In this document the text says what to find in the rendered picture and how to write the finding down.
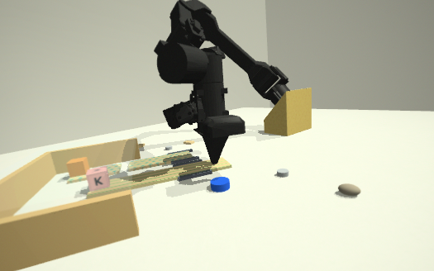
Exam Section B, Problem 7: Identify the beige oval pebble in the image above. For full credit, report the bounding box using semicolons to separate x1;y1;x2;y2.
338;183;361;196

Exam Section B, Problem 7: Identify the blue short cylinder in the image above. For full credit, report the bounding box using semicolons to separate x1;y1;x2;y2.
210;177;230;193

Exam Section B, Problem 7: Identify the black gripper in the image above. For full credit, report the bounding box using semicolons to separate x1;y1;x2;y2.
188;83;246;164

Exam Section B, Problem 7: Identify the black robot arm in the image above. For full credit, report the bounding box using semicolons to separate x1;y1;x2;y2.
154;0;290;130

